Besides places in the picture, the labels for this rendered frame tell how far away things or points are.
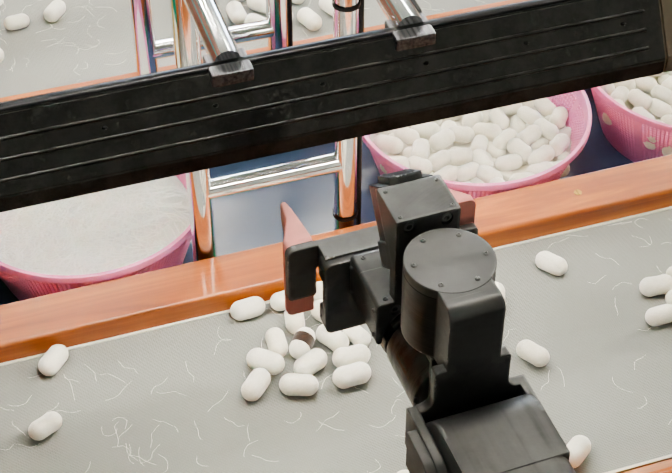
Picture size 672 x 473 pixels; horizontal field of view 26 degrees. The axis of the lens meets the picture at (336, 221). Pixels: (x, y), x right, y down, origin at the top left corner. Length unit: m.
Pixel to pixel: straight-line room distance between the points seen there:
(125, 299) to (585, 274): 0.46
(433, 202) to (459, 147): 0.74
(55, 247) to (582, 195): 0.55
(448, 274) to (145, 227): 0.73
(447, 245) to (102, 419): 0.56
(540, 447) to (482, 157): 0.77
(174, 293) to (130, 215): 0.17
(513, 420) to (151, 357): 0.59
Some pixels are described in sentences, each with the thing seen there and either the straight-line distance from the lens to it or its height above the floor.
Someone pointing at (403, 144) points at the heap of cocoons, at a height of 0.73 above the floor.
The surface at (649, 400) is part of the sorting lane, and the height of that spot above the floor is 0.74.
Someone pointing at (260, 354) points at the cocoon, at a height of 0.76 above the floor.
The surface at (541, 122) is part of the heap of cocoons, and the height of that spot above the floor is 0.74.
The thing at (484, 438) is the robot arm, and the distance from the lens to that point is 0.88.
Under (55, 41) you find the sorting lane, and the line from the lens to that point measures 1.82.
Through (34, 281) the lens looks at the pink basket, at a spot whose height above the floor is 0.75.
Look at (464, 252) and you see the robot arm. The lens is 0.89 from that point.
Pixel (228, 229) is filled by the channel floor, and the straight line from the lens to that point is 1.63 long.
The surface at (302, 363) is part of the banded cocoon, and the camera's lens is 1.37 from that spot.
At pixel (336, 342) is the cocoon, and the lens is 1.39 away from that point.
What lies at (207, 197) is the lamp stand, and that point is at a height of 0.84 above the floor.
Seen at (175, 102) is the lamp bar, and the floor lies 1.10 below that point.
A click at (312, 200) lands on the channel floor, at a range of 1.66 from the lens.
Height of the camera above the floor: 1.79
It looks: 43 degrees down
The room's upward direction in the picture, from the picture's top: straight up
